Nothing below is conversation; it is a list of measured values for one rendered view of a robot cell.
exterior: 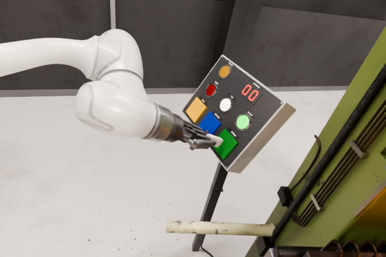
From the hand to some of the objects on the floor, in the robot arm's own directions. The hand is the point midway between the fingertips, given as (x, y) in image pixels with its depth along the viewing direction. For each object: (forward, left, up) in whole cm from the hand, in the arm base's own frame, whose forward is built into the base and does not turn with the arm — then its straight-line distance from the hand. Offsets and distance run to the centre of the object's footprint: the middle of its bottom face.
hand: (212, 140), depth 74 cm
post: (+16, +12, -104) cm, 106 cm away
